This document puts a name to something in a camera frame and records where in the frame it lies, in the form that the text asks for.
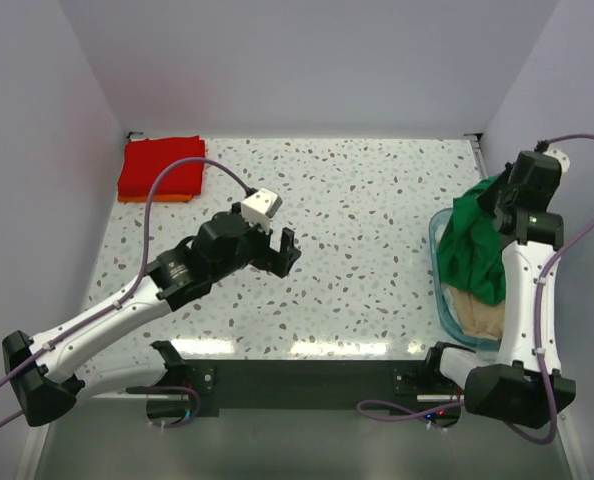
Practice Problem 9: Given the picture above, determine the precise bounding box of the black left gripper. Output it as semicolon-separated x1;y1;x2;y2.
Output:
212;214;300;282

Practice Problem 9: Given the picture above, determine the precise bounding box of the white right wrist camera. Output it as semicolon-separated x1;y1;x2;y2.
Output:
535;141;571;174

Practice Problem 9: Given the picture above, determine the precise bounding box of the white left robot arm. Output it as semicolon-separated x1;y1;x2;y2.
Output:
2;190;301;427

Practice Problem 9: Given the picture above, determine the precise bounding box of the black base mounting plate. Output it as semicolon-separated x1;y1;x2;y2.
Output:
126;357;471;431

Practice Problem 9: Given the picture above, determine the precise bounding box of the clear blue plastic bin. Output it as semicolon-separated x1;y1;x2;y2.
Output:
428;208;500;352

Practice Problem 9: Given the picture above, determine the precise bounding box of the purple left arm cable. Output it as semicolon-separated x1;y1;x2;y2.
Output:
0;156;253;436

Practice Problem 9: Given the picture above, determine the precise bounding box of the folded red t shirt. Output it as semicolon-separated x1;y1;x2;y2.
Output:
117;136;206;198

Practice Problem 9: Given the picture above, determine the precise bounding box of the folded orange t shirt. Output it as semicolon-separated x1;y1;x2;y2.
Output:
117;194;193;204

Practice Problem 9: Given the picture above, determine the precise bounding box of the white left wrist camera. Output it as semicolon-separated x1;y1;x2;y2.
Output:
240;188;283;235

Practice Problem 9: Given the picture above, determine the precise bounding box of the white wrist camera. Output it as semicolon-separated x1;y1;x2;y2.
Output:
535;141;571;174
240;188;283;235

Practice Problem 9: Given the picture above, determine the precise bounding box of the beige t shirt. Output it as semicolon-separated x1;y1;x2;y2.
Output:
449;287;505;341

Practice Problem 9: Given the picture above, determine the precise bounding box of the green t shirt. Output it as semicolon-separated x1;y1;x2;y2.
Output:
436;176;506;306

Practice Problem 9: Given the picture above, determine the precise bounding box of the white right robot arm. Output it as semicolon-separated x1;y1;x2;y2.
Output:
422;147;576;429

